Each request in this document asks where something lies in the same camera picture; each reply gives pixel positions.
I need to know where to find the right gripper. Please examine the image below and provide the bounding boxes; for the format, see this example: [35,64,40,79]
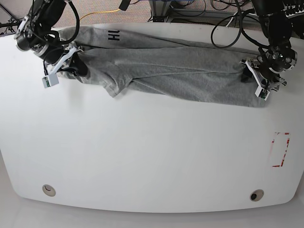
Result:
[42,45,88,76]

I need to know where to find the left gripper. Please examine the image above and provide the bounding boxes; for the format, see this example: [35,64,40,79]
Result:
[240,57,287,91]

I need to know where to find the grey T-shirt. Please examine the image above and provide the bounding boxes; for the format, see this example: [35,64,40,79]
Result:
[56,26,268,108]

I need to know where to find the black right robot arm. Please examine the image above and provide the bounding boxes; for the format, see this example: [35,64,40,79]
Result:
[14,0,89,78]

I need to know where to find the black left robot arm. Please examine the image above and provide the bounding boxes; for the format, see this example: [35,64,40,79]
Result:
[234,0,297,99]

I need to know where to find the red tape rectangle marking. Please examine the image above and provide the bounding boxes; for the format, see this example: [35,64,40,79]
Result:
[269,132,290,168]

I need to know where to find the black tripod on floor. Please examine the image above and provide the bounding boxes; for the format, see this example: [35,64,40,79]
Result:
[0,4,23,37]

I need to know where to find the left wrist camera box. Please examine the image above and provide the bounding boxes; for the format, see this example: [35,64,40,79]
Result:
[255,86,270,101]

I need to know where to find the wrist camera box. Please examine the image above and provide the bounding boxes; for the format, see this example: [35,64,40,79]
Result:
[255,86,270,101]
[42,74,59,88]

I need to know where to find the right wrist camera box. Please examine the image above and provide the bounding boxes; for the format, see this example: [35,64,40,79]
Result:
[42,74,59,88]

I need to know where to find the yellow cable on floor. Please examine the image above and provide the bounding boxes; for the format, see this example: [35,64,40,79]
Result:
[79,8,121,22]

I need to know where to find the aluminium frame stand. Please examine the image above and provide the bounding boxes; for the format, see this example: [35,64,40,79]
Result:
[149,0,171,22]

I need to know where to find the right table cable grommet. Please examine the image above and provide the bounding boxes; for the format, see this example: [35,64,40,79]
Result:
[250,190,264,202]

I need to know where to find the table cable grommet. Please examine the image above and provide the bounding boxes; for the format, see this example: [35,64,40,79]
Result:
[42,184,56,197]
[250,190,264,202]

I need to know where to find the left table cable grommet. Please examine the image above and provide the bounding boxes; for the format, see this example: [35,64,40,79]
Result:
[42,184,56,197]

